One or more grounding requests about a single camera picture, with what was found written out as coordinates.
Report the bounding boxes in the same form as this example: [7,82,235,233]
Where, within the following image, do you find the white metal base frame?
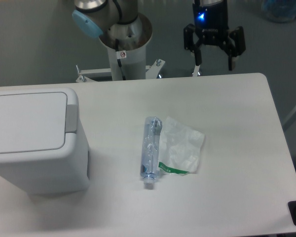
[75,59,202,83]

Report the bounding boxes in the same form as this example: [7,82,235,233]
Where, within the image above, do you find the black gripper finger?
[222,26,246,71]
[183,24,202,66]

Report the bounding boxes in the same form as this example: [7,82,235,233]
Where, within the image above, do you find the white plastic trash can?
[0,87,90,195]

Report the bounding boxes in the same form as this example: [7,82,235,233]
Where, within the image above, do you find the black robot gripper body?
[192,0,229,46]

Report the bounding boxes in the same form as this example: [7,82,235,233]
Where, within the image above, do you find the white trash can lid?
[0,92,67,154]

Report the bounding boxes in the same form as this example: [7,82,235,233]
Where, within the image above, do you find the clear plastic bag green strip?
[158,117,205,175]

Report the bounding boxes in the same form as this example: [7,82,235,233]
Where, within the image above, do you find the black cable on pedestal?
[112,0,127,81]

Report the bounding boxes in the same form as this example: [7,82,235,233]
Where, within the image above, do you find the grey lid push button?
[65,104,78,133]

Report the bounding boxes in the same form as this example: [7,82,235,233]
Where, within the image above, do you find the clear crushed plastic bottle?
[140,117,162,190]

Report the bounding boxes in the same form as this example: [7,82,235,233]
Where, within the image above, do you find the blue bag in background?
[261,0,296,23]

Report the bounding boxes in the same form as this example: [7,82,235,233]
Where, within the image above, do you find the grey robot arm with blue cap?
[72,0,246,71]

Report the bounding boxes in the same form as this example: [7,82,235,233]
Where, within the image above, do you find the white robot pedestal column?
[99,13,152,81]

